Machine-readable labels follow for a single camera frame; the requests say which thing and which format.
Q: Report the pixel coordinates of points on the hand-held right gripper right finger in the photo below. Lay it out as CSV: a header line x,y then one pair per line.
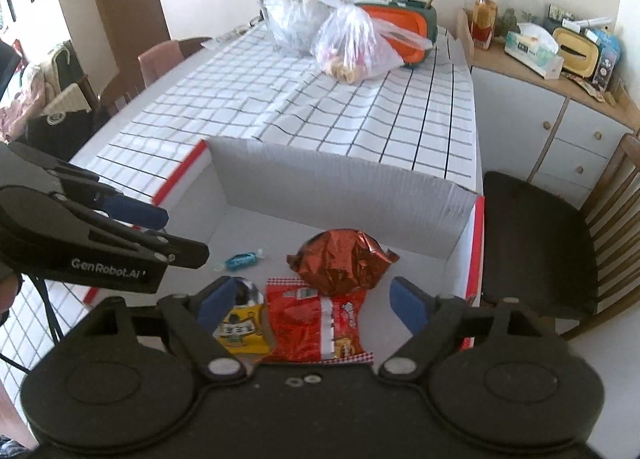
x,y
407,306

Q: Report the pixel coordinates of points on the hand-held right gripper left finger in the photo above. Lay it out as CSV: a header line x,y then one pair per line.
x,y
217,301

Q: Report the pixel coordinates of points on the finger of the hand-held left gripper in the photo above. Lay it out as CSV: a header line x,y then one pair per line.
x,y
185,251
140,213

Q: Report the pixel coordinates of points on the yellow snack packet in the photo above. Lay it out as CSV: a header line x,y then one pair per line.
x,y
245,331

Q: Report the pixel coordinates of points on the blue candy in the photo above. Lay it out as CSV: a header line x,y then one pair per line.
x,y
242,260

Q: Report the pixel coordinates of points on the dark red foil snack packet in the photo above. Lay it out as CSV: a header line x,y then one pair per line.
x,y
345,259

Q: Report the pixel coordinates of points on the white cardboard box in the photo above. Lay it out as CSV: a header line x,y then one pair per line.
x,y
325,189

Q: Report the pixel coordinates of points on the beige cloth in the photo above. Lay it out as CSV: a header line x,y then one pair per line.
x,y
70,99

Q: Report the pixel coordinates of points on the wooden chair with black seat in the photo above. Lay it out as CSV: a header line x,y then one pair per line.
x,y
535,239

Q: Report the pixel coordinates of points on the white cabinet with wooden top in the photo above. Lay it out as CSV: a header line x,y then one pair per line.
x,y
515,109

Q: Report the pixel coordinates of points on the large clear plastic bag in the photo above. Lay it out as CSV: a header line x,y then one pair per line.
x,y
290,19

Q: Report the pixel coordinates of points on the clear bag with pink contents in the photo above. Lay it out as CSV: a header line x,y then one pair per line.
x,y
350,44

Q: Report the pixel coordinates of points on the white green tissue box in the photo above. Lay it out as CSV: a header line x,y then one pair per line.
x,y
530,51

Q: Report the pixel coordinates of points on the orange green container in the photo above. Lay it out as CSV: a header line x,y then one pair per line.
x,y
400,19

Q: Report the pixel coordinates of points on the amber liquid bottle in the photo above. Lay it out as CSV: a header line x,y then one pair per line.
x,y
482,19

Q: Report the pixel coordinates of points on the yellow tissue box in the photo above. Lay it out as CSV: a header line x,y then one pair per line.
x,y
575,54

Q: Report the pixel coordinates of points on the blue patterned box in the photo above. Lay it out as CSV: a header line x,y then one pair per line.
x,y
607,59

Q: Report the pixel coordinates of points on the white slim box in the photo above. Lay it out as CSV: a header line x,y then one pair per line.
x,y
590,23

